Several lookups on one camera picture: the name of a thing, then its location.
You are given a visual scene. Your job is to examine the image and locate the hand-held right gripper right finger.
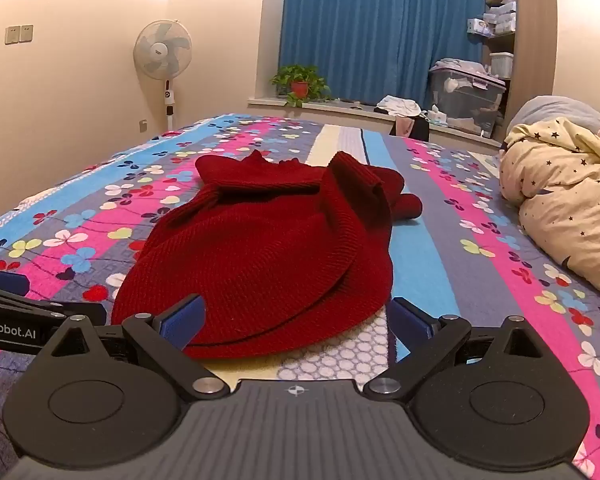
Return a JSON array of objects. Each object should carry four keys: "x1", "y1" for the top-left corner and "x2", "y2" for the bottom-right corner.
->
[{"x1": 362, "y1": 297, "x2": 546, "y2": 403}]

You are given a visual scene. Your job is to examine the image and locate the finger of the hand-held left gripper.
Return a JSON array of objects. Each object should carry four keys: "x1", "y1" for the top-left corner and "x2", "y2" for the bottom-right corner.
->
[{"x1": 0, "y1": 267, "x2": 108, "y2": 326}]

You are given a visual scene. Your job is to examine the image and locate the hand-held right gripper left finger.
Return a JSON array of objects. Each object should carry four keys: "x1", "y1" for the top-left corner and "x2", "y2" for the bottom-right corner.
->
[{"x1": 45, "y1": 294, "x2": 230, "y2": 403}]

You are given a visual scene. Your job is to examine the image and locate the red knit sweater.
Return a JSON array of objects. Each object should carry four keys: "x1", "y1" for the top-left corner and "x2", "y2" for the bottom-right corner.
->
[{"x1": 111, "y1": 150, "x2": 423, "y2": 360}]

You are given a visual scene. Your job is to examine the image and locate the floral striped bed sheet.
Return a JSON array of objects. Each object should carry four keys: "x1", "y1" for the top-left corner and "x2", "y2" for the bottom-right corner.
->
[{"x1": 0, "y1": 114, "x2": 600, "y2": 480}]

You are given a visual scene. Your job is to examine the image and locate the cream star-print duvet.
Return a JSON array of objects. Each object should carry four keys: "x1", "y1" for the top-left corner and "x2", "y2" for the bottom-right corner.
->
[{"x1": 499, "y1": 116, "x2": 600, "y2": 306}]

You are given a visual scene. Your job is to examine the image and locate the white window sill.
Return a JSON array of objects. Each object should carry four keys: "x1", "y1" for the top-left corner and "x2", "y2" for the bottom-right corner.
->
[{"x1": 247, "y1": 96, "x2": 503, "y2": 147}]

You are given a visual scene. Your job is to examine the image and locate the clear storage box purple lid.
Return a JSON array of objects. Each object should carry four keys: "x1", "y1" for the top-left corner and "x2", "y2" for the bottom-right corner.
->
[{"x1": 428, "y1": 58, "x2": 507, "y2": 139}]

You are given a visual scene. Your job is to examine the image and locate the grey pillow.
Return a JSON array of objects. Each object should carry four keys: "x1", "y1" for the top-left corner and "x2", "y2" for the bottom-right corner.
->
[{"x1": 510, "y1": 95, "x2": 600, "y2": 152}]

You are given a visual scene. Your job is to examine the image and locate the potted green plant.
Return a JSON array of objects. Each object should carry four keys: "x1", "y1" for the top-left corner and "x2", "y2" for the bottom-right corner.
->
[{"x1": 270, "y1": 64, "x2": 333, "y2": 108}]

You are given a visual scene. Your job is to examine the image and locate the white standing fan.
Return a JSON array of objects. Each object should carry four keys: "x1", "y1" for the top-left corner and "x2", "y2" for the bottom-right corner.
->
[{"x1": 133, "y1": 20, "x2": 193, "y2": 133}]

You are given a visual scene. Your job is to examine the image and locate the white plastic container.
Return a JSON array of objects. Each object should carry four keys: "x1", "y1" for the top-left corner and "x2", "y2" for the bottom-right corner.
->
[{"x1": 489, "y1": 52, "x2": 514, "y2": 80}]

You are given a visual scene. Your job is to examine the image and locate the blue curtain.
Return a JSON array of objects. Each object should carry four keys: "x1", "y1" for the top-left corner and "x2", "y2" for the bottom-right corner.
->
[{"x1": 278, "y1": 0, "x2": 487, "y2": 107}]

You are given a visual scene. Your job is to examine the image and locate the wooden bookshelf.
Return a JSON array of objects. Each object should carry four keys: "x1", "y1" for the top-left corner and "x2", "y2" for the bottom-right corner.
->
[{"x1": 482, "y1": 0, "x2": 557, "y2": 131}]

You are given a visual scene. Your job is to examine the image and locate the white boxes on shelf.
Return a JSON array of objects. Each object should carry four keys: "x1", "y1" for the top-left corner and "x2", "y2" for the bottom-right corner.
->
[{"x1": 467, "y1": 0, "x2": 518, "y2": 37}]

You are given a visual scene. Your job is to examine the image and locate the wall light switch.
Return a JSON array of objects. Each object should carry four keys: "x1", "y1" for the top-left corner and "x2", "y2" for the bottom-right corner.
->
[{"x1": 5, "y1": 24, "x2": 34, "y2": 44}]

